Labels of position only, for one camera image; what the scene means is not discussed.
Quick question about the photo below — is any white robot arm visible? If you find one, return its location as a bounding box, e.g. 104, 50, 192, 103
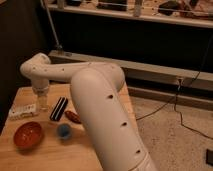
20, 53, 158, 171

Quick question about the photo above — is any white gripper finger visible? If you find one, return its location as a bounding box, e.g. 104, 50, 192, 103
36, 95, 41, 104
41, 95, 48, 111

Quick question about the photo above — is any red bowl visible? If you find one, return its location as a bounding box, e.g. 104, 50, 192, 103
13, 121, 44, 150

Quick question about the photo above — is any blue cup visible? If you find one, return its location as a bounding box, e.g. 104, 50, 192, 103
56, 123, 71, 140

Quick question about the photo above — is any black cable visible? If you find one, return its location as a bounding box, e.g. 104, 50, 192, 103
135, 33, 213, 141

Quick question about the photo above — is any metal pole stand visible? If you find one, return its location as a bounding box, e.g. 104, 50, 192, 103
42, 0, 73, 58

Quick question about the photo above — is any black white striped bar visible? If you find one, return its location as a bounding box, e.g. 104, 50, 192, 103
50, 97, 68, 121

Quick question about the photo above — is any black box on floor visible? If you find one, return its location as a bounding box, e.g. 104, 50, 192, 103
206, 149, 213, 166

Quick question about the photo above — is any white shelf with clutter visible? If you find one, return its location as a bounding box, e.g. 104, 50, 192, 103
40, 0, 213, 29

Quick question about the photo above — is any wooden table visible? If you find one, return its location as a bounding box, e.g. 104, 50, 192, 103
0, 82, 141, 171

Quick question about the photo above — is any dark red oval object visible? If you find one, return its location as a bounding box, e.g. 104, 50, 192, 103
65, 111, 81, 124

